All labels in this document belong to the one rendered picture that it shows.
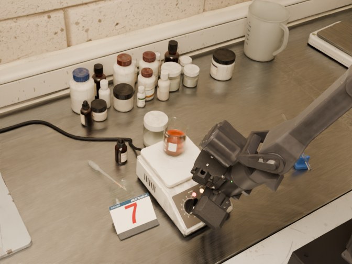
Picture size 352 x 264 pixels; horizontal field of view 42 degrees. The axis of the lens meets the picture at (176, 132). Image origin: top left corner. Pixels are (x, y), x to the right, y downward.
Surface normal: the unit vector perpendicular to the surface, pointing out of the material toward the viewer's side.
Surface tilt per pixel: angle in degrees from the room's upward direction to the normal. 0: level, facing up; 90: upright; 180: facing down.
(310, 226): 0
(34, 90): 90
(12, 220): 0
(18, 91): 90
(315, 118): 86
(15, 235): 0
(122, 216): 40
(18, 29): 90
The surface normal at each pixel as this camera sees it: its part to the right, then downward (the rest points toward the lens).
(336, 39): 0.08, -0.73
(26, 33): 0.54, 0.61
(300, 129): -0.40, 0.55
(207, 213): 0.34, -0.33
